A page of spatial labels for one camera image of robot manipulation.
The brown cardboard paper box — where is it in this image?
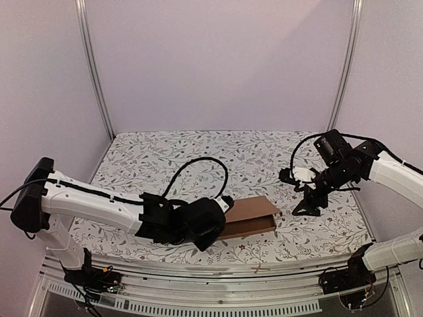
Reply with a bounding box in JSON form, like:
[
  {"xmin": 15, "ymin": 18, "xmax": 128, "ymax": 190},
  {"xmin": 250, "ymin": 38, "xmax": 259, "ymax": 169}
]
[{"xmin": 218, "ymin": 196, "xmax": 280, "ymax": 240}]

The floral patterned table cloth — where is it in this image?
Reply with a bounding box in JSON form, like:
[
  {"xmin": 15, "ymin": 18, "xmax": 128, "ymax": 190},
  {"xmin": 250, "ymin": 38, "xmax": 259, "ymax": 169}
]
[{"xmin": 70, "ymin": 131, "xmax": 372, "ymax": 265}]

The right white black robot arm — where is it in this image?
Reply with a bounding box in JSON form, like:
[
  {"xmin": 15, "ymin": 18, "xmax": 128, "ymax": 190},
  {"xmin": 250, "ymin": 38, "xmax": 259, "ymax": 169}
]
[{"xmin": 279, "ymin": 129, "xmax": 422, "ymax": 288}]

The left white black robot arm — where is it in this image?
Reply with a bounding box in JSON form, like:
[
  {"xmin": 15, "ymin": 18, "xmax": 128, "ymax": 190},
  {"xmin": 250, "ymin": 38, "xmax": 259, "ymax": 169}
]
[{"xmin": 4, "ymin": 157, "xmax": 234, "ymax": 287}]

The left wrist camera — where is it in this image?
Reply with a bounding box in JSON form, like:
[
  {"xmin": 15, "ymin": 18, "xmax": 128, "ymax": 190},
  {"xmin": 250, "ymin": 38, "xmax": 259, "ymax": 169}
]
[{"xmin": 213, "ymin": 195, "xmax": 235, "ymax": 214}]

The right aluminium frame post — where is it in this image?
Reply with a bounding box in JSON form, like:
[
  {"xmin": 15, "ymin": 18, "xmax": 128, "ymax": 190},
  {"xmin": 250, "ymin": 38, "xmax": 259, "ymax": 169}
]
[{"xmin": 327, "ymin": 0, "xmax": 364, "ymax": 131}]

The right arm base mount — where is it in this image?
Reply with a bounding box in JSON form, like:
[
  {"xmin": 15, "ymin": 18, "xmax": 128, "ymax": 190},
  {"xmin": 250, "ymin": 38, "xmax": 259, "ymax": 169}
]
[{"xmin": 319, "ymin": 255, "xmax": 376, "ymax": 295}]

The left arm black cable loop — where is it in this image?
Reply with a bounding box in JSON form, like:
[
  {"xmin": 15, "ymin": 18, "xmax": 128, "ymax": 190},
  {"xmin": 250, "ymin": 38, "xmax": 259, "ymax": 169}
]
[{"xmin": 161, "ymin": 157, "xmax": 231, "ymax": 202}]

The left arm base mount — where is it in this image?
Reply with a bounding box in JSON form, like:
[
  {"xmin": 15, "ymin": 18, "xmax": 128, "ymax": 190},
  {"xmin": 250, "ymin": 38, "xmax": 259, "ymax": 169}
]
[{"xmin": 62, "ymin": 265, "xmax": 122, "ymax": 293}]

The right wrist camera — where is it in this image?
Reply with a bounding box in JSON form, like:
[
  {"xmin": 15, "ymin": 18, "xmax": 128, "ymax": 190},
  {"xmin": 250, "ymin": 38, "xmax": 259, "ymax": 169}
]
[{"xmin": 278, "ymin": 167, "xmax": 317, "ymax": 185}]

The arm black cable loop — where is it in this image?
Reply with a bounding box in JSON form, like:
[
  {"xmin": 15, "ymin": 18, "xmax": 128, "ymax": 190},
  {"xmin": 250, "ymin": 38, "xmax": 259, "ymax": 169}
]
[
  {"xmin": 289, "ymin": 131, "xmax": 361, "ymax": 192},
  {"xmin": 161, "ymin": 157, "xmax": 231, "ymax": 202}
]

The left aluminium frame post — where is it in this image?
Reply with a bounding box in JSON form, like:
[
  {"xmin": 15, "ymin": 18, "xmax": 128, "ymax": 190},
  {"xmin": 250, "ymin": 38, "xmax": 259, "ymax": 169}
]
[{"xmin": 75, "ymin": 0, "xmax": 116, "ymax": 141}]

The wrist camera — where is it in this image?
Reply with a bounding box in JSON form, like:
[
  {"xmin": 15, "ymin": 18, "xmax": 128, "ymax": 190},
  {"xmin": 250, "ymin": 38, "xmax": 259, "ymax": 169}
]
[
  {"xmin": 213, "ymin": 195, "xmax": 235, "ymax": 214},
  {"xmin": 278, "ymin": 167, "xmax": 317, "ymax": 185}
]

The aluminium frame post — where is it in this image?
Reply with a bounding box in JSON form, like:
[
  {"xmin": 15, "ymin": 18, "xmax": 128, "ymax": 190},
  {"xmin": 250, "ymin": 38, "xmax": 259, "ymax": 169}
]
[
  {"xmin": 75, "ymin": 0, "xmax": 116, "ymax": 141},
  {"xmin": 327, "ymin": 0, "xmax": 364, "ymax": 131}
]

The aluminium front rail base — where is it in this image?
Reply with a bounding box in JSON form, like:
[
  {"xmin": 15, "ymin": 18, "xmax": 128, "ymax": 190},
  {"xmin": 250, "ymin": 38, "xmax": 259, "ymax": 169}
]
[{"xmin": 26, "ymin": 254, "xmax": 414, "ymax": 317}]

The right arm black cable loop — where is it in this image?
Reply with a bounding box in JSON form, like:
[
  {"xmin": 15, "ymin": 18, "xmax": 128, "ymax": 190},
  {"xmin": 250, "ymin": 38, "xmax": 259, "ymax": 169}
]
[{"xmin": 289, "ymin": 131, "xmax": 361, "ymax": 192}]

